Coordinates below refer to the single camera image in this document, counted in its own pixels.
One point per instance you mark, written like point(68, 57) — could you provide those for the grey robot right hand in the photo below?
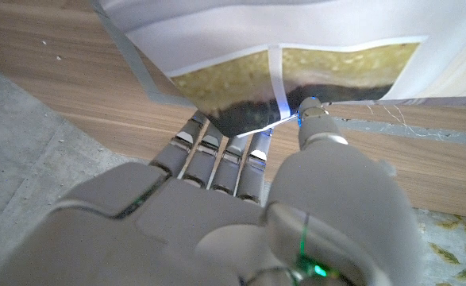
point(216, 222)

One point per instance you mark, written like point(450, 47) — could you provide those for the floral print backdrop cloth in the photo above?
point(455, 254)

